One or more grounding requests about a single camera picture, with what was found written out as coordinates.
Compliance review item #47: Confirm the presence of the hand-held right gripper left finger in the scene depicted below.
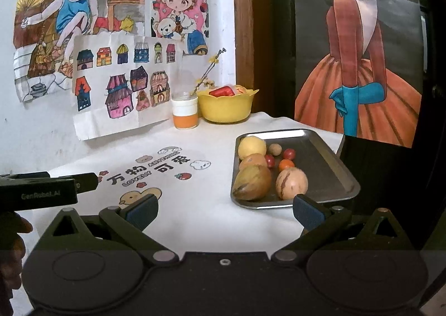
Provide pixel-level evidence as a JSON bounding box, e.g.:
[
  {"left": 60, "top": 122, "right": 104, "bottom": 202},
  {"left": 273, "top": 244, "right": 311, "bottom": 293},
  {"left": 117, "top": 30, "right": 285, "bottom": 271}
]
[{"left": 35, "top": 194, "right": 176, "bottom": 265}]

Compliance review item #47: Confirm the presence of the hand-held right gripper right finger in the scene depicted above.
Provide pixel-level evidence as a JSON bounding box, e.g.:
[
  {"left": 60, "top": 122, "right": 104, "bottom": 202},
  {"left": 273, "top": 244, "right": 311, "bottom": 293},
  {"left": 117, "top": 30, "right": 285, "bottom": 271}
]
[{"left": 272, "top": 194, "right": 417, "bottom": 264}]

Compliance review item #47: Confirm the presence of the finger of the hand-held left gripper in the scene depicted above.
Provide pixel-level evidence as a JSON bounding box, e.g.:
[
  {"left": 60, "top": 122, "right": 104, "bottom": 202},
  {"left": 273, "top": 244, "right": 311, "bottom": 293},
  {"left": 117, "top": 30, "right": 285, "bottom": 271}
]
[{"left": 75, "top": 173, "right": 100, "bottom": 194}]

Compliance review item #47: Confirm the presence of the striped tan pepino melon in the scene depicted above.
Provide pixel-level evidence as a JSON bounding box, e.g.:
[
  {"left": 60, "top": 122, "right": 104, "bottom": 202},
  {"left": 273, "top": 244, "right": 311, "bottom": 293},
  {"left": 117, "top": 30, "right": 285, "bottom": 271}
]
[{"left": 275, "top": 167, "right": 309, "bottom": 201}]

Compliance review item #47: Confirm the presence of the silver metal tray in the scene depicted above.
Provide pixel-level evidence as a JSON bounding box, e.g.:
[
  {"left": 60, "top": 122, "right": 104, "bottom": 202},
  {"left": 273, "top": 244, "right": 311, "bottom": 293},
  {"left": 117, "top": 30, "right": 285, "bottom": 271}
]
[{"left": 231, "top": 129, "right": 361, "bottom": 210}]

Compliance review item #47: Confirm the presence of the olive green pear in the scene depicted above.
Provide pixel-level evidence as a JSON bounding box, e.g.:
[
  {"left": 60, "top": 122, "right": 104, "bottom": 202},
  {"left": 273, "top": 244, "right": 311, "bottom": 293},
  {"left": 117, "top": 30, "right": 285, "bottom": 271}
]
[{"left": 232, "top": 163, "right": 272, "bottom": 201}]

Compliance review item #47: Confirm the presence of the peach coloured round fruit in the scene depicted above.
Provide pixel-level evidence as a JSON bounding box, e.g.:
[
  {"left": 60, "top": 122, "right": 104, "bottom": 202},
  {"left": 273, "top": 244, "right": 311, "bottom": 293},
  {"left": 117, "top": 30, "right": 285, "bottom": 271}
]
[{"left": 239, "top": 153, "right": 268, "bottom": 171}]

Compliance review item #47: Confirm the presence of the yellow lemon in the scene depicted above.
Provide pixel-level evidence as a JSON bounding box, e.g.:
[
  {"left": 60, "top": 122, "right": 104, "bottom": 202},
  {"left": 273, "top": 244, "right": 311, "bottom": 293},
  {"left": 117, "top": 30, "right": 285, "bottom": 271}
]
[{"left": 238, "top": 136, "right": 267, "bottom": 159}]

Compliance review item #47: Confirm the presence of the person's left hand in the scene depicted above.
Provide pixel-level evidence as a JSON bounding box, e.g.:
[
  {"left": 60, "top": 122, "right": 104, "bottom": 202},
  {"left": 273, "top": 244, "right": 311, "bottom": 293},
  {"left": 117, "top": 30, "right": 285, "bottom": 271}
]
[{"left": 0, "top": 211, "right": 33, "bottom": 303}]

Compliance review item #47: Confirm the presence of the white printed tablecloth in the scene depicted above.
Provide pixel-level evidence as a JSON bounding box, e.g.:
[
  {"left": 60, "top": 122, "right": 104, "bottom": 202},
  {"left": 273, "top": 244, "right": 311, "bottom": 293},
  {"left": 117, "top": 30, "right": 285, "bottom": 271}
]
[{"left": 0, "top": 112, "right": 345, "bottom": 257}]

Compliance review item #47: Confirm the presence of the houses drawing paper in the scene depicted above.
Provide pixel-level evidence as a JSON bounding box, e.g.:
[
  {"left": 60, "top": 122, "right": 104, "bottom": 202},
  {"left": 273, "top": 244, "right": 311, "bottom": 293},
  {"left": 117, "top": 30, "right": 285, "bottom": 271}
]
[{"left": 71, "top": 34, "right": 185, "bottom": 141}]

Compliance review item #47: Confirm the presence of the white and orange cup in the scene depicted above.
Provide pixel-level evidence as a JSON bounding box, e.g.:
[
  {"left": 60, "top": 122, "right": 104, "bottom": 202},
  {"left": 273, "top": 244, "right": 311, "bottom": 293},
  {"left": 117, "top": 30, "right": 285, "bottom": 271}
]
[{"left": 171, "top": 98, "right": 199, "bottom": 129}]

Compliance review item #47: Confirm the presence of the clear glass jar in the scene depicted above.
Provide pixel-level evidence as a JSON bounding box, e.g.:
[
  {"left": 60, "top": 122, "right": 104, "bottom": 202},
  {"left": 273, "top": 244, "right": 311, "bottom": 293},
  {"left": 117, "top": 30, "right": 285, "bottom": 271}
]
[{"left": 172, "top": 70, "right": 198, "bottom": 102}]

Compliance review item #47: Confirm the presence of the yellow plastic bowl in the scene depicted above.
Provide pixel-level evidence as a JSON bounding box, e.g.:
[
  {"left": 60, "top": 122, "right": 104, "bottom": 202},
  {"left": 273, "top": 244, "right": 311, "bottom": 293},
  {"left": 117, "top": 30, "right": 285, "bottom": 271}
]
[{"left": 197, "top": 89, "right": 260, "bottom": 124}]

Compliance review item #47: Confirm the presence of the red plastic box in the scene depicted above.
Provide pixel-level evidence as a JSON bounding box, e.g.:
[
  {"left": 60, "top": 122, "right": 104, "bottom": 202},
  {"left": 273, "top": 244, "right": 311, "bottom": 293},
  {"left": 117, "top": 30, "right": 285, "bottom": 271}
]
[{"left": 208, "top": 85, "right": 236, "bottom": 97}]

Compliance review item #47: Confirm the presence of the yellow flower twig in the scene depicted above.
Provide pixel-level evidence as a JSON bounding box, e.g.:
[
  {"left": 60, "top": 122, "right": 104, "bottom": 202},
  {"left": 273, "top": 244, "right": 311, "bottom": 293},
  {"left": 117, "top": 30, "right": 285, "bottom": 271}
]
[{"left": 191, "top": 47, "right": 226, "bottom": 95}]

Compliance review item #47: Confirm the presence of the orange dress lady wall poster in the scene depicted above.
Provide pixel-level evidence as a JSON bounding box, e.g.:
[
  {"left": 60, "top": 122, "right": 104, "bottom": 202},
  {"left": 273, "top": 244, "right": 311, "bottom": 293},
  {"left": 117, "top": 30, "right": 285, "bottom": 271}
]
[{"left": 294, "top": 0, "right": 424, "bottom": 148}]

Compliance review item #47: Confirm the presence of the boy with fan wall poster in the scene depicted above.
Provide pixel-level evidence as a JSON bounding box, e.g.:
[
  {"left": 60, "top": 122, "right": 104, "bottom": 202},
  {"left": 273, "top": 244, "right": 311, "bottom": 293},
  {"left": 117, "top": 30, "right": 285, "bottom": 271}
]
[{"left": 13, "top": 0, "right": 154, "bottom": 104}]

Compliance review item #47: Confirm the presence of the brown wooden door frame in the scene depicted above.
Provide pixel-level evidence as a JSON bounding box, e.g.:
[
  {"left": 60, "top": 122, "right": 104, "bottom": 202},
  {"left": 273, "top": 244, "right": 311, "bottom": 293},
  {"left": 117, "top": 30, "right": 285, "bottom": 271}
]
[{"left": 233, "top": 0, "right": 276, "bottom": 114}]

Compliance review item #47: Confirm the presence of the girl with teddy wall poster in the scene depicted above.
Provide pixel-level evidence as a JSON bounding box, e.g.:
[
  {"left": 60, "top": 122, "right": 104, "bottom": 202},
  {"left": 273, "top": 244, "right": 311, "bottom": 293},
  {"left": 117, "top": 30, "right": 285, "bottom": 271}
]
[{"left": 151, "top": 0, "right": 210, "bottom": 57}]

